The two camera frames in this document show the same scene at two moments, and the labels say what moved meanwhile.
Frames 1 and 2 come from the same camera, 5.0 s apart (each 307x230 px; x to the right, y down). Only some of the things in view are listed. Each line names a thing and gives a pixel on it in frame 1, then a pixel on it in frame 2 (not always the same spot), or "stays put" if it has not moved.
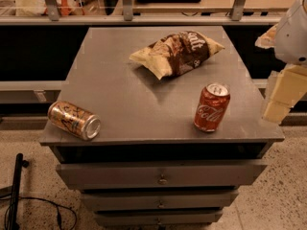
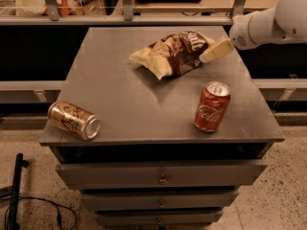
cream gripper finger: x=290 y=86 to x=247 y=31
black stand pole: x=20 y=162 stays put
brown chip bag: x=177 y=53 stays put
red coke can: x=212 y=105 stays put
